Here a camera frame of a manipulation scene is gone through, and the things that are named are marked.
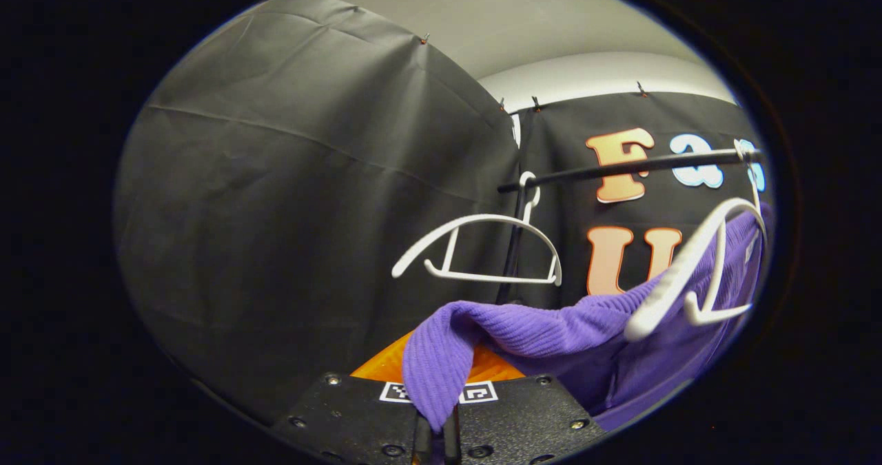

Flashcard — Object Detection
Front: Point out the black backdrop cloth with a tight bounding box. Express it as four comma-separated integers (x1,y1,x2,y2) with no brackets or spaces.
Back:
114,0,769,428

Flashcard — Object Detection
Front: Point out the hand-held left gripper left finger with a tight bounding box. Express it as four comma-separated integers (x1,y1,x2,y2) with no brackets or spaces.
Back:
271,333,422,465

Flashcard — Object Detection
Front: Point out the black clothes rack rail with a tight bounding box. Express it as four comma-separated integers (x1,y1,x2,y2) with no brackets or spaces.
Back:
498,148,764,194

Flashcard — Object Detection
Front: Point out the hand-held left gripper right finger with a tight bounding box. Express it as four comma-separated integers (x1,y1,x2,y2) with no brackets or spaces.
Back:
443,362,608,465

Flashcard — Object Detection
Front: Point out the white plastic clothes hanger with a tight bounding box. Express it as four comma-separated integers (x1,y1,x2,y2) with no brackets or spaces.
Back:
391,171,563,287
624,139,769,342

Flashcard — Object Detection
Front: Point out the row of small cloth clips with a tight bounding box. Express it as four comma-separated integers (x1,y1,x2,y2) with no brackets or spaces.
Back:
419,32,650,113

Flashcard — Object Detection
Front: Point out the purple knit garment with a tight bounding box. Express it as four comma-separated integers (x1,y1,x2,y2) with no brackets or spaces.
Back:
402,203,776,433

